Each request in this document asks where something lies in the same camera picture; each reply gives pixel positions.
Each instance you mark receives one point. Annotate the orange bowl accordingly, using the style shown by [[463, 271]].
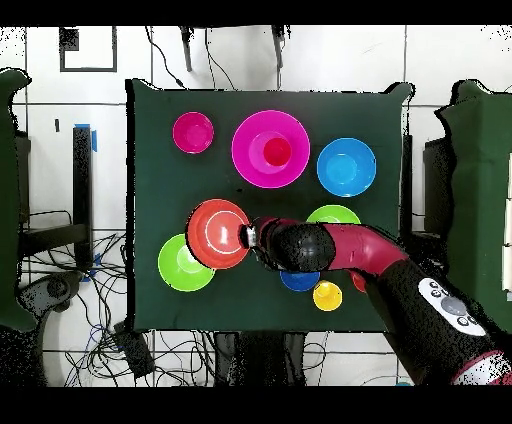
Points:
[[216, 236]]

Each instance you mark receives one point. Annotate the dark blue bowl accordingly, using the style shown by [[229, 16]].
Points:
[[300, 282]]

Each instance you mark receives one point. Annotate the red cup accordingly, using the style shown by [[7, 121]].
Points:
[[277, 152]]

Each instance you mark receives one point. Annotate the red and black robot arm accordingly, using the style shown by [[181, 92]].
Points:
[[360, 248]]

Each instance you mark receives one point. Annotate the large pink bowl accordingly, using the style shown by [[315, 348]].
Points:
[[248, 160]]

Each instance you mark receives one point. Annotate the green bowl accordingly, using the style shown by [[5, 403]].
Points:
[[334, 214], [176, 272]]

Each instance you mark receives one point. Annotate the yellow cup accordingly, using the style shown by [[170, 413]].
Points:
[[327, 296]]

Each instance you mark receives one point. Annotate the dark green tablecloth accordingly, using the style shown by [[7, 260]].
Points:
[[180, 312]]

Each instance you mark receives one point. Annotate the small crimson bowl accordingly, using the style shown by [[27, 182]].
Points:
[[193, 132]]

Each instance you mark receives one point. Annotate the orange cup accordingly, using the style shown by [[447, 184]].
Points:
[[358, 282]]

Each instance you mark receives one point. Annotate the light blue bowl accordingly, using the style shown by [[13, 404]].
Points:
[[346, 168]]

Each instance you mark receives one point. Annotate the black power strip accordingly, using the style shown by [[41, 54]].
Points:
[[134, 352]]

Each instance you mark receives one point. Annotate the black metal stand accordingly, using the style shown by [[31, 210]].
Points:
[[82, 180], [436, 180]]

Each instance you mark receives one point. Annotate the black stand leg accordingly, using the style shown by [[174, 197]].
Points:
[[278, 44], [186, 48]]

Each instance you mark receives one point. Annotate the neighbouring green table cloth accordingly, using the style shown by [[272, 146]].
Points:
[[480, 180], [8, 200]]

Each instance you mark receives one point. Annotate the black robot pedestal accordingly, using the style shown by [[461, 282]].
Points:
[[260, 360]]

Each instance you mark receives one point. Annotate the grey square frame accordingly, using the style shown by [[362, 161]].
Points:
[[88, 70]]

